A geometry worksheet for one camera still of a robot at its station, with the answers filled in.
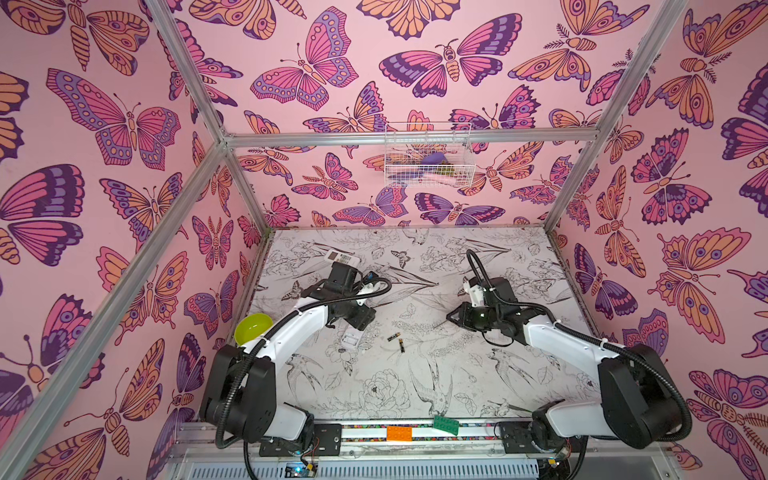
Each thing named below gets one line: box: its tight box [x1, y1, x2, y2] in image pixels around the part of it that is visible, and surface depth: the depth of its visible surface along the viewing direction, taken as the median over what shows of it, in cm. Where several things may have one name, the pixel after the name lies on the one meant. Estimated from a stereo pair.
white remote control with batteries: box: [341, 326, 364, 350], surface depth 92 cm
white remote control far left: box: [324, 250, 361, 267], surface depth 112 cm
